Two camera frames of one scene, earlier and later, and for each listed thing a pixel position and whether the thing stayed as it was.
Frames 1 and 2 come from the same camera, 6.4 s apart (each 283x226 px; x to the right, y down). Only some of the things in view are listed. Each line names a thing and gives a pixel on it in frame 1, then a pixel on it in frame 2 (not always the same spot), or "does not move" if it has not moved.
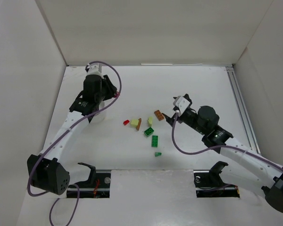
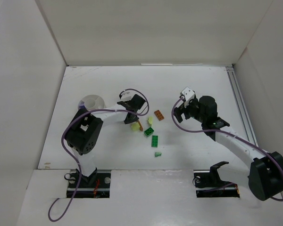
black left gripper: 110,87 → 132,117
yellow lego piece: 150,121 does not move
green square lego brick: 148,131 does not move
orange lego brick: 159,115 does not move
